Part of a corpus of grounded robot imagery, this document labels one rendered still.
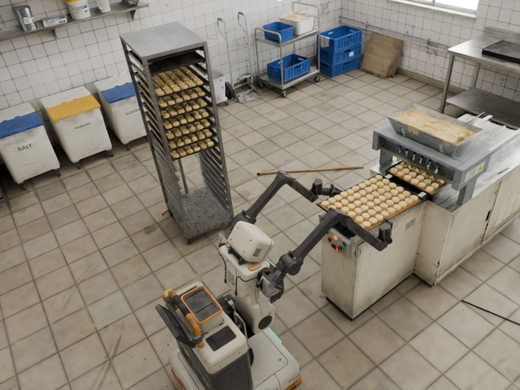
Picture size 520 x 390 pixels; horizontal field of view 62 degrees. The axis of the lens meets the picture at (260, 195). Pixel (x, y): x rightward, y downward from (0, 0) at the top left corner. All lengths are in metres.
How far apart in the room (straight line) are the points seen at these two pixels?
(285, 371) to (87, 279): 2.05
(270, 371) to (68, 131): 3.69
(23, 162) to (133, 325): 2.61
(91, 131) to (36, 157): 0.67
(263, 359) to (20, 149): 3.67
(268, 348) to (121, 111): 3.57
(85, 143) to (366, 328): 3.82
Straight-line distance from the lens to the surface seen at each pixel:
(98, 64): 6.02
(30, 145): 5.45
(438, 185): 3.23
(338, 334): 3.38
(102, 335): 3.71
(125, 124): 5.64
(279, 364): 2.92
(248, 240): 2.26
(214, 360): 2.36
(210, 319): 2.38
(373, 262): 3.07
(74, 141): 5.53
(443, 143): 3.00
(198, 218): 4.16
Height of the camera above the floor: 2.79
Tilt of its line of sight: 38 degrees down
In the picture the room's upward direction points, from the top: 6 degrees counter-clockwise
